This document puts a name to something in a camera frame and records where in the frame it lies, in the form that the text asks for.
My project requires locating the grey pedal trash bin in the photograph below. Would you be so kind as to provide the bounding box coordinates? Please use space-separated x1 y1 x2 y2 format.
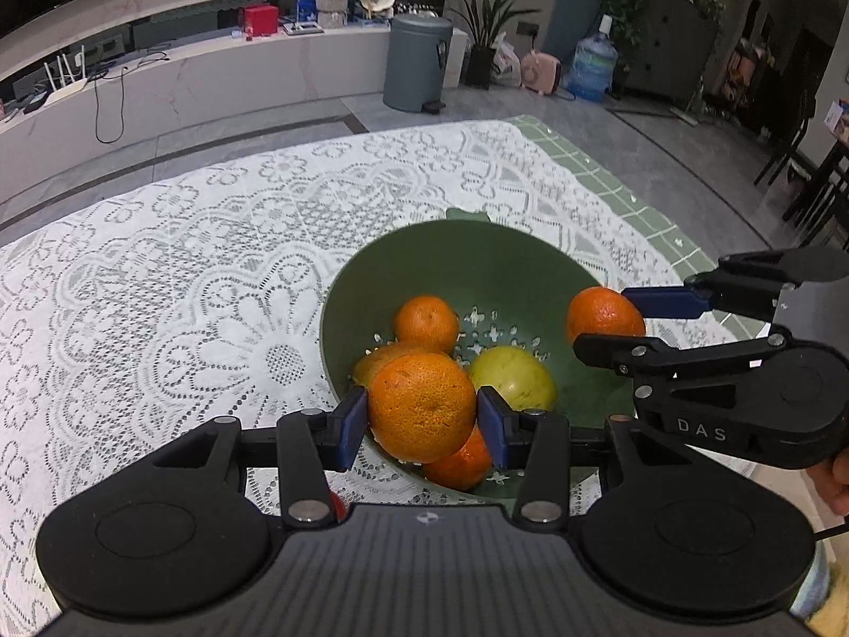
383 13 455 114

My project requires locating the long-leaf potted plant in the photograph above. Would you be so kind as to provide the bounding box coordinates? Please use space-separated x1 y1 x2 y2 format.
434 0 558 89

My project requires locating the green checked tablecloth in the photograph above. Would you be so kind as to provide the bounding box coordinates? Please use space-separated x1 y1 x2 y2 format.
500 116 777 346

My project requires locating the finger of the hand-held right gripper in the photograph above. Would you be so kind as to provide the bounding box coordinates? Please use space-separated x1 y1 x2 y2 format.
622 247 849 321
572 333 795 391

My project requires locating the white plastic bag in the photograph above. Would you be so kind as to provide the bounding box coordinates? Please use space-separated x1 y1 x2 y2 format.
491 33 523 87

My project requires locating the person's right hand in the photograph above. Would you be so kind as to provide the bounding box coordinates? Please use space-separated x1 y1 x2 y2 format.
805 447 849 519

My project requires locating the yellow-green mango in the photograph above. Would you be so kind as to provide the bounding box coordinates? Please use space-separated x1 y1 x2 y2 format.
468 346 557 412

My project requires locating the white router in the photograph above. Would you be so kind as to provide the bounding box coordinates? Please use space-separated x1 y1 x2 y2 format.
43 46 90 107

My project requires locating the blue water jug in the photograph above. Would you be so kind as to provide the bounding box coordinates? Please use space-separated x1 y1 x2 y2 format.
569 15 618 104

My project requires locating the red-green mango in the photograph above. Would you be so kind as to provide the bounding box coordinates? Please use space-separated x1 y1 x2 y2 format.
351 343 452 389

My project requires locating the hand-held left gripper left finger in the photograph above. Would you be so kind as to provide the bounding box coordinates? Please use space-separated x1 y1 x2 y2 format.
152 385 370 532

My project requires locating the black hanging cable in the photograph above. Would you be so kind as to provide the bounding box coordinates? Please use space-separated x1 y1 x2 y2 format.
93 53 170 144

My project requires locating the green colander bowl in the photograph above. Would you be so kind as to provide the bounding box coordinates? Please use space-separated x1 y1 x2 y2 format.
319 208 638 498

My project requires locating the pink pig heater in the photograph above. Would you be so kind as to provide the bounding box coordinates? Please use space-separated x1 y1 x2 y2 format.
521 49 564 95

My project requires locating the dark green drawer cabinet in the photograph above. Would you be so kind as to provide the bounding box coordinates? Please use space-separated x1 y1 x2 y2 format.
620 0 721 104

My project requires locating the white lace tablecloth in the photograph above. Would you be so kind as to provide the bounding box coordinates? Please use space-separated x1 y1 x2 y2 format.
0 120 750 637

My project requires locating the black dining chair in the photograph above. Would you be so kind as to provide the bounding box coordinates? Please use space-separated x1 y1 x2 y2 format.
752 33 849 246

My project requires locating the white television cabinet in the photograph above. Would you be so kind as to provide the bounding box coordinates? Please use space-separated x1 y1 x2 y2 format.
0 0 465 203

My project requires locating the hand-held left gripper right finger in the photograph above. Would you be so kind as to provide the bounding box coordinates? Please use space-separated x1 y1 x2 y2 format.
476 386 671 524

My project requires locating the orange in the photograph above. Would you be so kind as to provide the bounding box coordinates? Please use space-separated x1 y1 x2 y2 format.
421 425 495 492
566 287 646 346
393 296 461 354
368 353 479 464

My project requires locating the red box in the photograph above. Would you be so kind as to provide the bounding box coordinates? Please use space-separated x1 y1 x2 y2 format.
240 3 281 37

